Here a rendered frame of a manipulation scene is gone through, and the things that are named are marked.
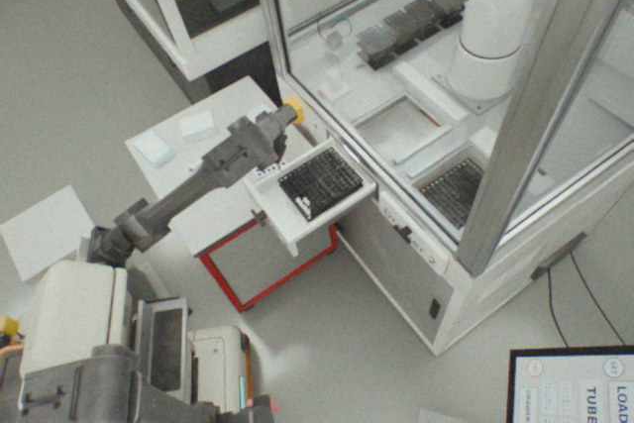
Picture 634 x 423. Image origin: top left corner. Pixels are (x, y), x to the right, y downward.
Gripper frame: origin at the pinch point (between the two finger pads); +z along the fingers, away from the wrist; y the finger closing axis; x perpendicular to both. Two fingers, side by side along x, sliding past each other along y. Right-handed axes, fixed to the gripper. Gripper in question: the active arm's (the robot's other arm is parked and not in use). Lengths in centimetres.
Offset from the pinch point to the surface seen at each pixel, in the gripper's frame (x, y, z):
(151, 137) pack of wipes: 60, 5, 17
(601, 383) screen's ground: -91, -39, -19
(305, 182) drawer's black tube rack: -7.9, -0.1, 10.1
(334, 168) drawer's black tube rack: -15.2, 8.1, 10.9
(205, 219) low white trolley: 24.3, -19.6, 19.4
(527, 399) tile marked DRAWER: -81, -45, -7
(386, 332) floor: -42, -22, 96
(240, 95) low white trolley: 38, 38, 24
